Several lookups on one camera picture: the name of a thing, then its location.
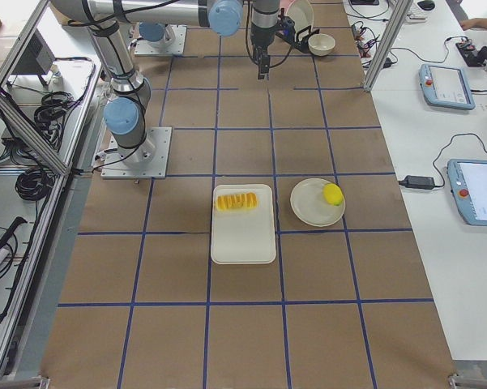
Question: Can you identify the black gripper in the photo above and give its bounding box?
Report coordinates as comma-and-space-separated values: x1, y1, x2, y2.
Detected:
254, 45, 270, 79

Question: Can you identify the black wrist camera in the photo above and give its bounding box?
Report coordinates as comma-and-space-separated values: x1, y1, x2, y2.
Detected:
276, 15, 296, 42

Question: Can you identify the teach pendant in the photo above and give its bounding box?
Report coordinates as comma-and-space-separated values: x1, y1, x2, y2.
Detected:
446, 159, 487, 226
419, 63, 476, 110

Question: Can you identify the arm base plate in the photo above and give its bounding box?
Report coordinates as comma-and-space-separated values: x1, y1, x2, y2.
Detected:
135, 23, 187, 57
100, 127, 173, 179

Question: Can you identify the near teach pendant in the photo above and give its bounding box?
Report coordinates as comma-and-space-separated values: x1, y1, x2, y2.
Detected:
446, 159, 487, 226

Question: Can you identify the aluminium frame post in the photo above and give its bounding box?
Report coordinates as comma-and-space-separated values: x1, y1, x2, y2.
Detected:
363, 0, 412, 92

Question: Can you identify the cream plate in rack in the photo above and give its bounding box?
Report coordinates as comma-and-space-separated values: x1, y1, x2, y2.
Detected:
285, 0, 314, 32

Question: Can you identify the white round plate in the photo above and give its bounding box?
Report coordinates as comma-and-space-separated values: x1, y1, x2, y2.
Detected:
290, 178, 345, 227

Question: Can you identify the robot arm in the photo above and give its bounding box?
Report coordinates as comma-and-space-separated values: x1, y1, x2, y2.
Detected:
128, 1, 280, 79
51, 1, 242, 165

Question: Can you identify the far teach pendant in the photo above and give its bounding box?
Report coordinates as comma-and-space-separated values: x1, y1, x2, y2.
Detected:
419, 63, 476, 110

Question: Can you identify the yellow lemon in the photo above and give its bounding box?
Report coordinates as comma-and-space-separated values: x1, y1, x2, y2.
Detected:
323, 182, 344, 207

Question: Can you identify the cream bowl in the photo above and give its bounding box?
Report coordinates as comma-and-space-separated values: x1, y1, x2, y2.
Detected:
308, 33, 336, 57

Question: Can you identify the black power adapter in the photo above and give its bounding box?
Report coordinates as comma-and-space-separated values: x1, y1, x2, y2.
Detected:
398, 175, 436, 190

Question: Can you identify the black dish rack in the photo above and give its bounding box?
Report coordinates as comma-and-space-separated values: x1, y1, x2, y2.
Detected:
285, 26, 320, 53

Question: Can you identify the orange striped bread roll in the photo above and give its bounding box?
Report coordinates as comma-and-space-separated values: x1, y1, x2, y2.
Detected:
215, 192, 258, 212

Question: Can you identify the white rectangular tray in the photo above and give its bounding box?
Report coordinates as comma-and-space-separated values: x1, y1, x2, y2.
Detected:
211, 184, 276, 265

